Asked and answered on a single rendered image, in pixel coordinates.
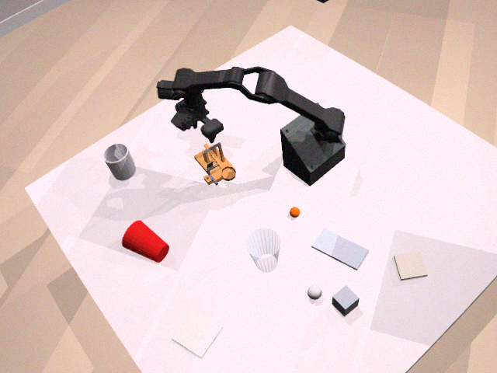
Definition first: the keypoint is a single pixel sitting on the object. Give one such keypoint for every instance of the clear plastic cup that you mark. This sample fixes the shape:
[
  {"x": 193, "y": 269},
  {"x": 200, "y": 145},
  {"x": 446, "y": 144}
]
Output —
[{"x": 263, "y": 245}]

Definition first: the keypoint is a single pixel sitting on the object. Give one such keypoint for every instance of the red cylinder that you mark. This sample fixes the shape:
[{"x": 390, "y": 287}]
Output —
[{"x": 140, "y": 239}]

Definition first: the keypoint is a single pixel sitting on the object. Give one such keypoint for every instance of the orange ball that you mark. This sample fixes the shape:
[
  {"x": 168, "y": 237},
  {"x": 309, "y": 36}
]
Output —
[{"x": 294, "y": 212}]

